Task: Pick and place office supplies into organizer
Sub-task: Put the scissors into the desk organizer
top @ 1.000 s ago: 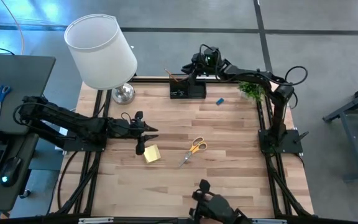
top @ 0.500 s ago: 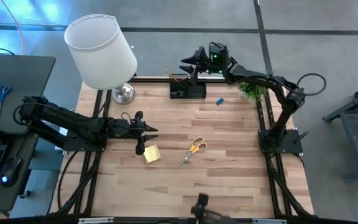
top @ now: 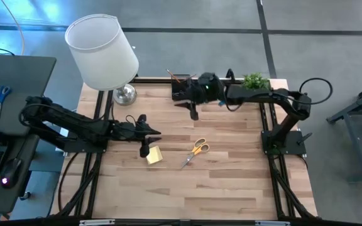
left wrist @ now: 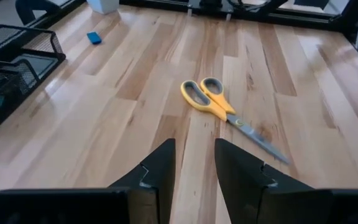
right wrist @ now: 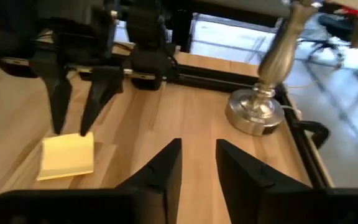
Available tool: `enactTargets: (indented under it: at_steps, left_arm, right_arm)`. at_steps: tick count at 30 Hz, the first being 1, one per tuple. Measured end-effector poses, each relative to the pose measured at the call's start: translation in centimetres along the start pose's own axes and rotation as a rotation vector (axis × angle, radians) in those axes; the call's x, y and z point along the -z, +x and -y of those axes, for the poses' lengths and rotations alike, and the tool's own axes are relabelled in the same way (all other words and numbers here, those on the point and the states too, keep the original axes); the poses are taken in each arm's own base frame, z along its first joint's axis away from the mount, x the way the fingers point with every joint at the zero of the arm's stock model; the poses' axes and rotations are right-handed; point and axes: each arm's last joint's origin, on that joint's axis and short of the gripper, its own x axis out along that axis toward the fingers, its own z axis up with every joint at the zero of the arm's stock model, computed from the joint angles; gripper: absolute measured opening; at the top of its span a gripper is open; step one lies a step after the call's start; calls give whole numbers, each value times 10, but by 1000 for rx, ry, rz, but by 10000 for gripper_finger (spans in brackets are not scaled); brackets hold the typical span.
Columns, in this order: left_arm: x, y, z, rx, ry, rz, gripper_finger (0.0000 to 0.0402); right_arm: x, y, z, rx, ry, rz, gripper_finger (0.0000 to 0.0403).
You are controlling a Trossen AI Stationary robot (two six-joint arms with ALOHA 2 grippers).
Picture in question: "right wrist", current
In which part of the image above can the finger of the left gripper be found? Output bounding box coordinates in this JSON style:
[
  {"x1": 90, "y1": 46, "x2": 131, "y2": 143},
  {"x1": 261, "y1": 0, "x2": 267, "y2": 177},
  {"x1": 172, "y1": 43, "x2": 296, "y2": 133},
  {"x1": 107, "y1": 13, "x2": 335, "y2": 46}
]
[
  {"x1": 79, "y1": 65, "x2": 124, "y2": 137},
  {"x1": 31, "y1": 51, "x2": 73, "y2": 135}
]

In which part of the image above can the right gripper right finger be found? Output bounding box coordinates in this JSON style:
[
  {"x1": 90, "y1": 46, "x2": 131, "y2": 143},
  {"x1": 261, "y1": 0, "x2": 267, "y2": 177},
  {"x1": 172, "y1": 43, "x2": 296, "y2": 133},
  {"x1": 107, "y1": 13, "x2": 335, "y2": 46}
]
[{"x1": 215, "y1": 139, "x2": 312, "y2": 224}]

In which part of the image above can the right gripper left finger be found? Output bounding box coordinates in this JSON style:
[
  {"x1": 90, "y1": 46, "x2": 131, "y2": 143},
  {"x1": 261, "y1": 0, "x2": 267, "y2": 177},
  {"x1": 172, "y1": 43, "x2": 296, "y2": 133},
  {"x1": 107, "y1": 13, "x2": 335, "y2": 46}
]
[{"x1": 116, "y1": 138, "x2": 183, "y2": 224}]

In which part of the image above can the yellow sticky note pad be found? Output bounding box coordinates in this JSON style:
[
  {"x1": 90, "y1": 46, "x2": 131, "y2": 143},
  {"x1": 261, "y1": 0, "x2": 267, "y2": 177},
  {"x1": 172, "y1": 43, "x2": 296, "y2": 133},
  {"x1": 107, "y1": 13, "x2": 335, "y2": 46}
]
[{"x1": 36, "y1": 131, "x2": 96, "y2": 182}]

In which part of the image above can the black office chair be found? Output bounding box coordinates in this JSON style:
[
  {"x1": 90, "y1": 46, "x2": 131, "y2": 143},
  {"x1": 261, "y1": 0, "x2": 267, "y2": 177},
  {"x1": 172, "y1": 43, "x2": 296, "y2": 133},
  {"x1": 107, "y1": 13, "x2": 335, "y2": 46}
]
[{"x1": 306, "y1": 14, "x2": 358, "y2": 72}]

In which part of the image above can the white shade silver table lamp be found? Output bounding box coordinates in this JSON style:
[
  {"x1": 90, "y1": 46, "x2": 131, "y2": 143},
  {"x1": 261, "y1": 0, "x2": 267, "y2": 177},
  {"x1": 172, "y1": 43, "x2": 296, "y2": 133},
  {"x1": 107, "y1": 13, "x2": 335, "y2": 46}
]
[{"x1": 224, "y1": 0, "x2": 320, "y2": 138}]

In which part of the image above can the white lamp cord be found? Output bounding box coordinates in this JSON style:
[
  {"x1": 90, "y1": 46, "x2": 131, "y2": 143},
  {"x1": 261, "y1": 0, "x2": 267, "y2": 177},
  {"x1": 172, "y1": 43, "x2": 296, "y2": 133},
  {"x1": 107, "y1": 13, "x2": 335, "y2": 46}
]
[{"x1": 279, "y1": 103, "x2": 303, "y2": 121}]

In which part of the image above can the black clamp handle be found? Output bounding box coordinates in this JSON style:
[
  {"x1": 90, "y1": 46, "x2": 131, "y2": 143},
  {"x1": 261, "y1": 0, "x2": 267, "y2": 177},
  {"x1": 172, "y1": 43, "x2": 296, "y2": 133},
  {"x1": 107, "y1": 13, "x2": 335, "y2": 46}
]
[{"x1": 296, "y1": 120, "x2": 331, "y2": 150}]

